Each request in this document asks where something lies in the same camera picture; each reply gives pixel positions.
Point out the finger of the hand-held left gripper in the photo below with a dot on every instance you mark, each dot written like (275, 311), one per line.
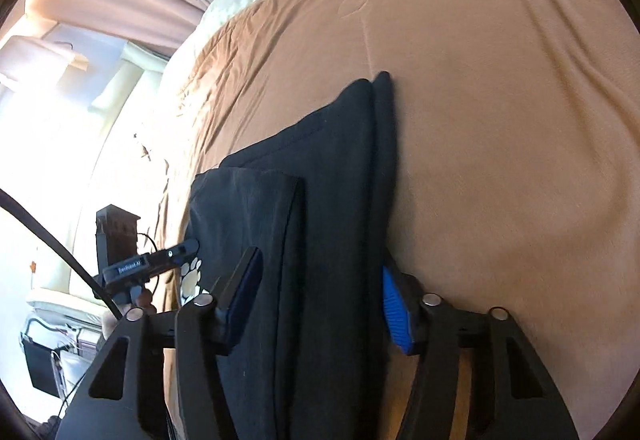
(185, 251)

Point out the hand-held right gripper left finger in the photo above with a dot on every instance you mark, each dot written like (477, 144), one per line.
(245, 292)

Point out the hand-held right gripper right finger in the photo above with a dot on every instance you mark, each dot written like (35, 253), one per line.
(395, 315)

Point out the black bear-print T-shirt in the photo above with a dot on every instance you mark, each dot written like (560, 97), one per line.
(330, 220)

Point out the person's left hand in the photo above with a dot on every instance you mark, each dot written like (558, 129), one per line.
(140, 300)

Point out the black fabric bin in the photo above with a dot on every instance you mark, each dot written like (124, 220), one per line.
(45, 360)

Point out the white padded headboard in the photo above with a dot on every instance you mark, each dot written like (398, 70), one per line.
(135, 70)

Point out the brown fleece blanket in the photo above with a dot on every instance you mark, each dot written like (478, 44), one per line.
(500, 120)

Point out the white hanging shirt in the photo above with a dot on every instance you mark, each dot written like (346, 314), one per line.
(40, 55)

